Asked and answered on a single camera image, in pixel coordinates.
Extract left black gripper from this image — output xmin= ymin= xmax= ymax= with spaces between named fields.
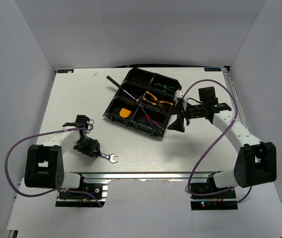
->
xmin=73 ymin=136 xmax=100 ymax=158

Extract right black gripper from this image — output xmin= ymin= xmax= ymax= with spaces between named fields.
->
xmin=167 ymin=102 xmax=205 ymax=133

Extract silver open-end wrench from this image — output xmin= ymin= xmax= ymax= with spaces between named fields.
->
xmin=98 ymin=153 xmax=118 ymax=164

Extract yellow black pliers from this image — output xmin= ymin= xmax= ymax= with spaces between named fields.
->
xmin=142 ymin=91 xmax=158 ymax=106
xmin=152 ymin=100 xmax=173 ymax=111

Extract orange tape measure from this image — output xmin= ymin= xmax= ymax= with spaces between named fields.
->
xmin=119 ymin=108 xmax=132 ymax=119

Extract black handled claw hammer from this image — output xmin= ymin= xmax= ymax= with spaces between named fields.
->
xmin=106 ymin=76 xmax=144 ymax=102

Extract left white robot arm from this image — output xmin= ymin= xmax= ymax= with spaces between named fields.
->
xmin=24 ymin=115 xmax=100 ymax=198

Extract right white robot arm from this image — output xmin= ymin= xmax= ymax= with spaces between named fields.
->
xmin=168 ymin=87 xmax=277 ymax=198

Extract black compartment tray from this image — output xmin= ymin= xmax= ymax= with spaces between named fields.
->
xmin=103 ymin=68 xmax=182 ymax=138

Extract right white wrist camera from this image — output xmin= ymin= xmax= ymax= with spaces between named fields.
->
xmin=174 ymin=90 xmax=187 ymax=105

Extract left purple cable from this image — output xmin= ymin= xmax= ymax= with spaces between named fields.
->
xmin=3 ymin=123 xmax=104 ymax=208

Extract front aluminium rail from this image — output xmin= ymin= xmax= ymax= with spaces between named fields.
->
xmin=66 ymin=171 xmax=218 ymax=181

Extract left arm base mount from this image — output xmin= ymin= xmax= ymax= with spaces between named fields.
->
xmin=55 ymin=174 xmax=109 ymax=208

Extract right aluminium rail frame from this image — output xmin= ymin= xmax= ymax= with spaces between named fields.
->
xmin=221 ymin=65 xmax=265 ymax=179

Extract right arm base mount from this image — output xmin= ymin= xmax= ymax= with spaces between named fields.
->
xmin=185 ymin=182 xmax=238 ymax=211

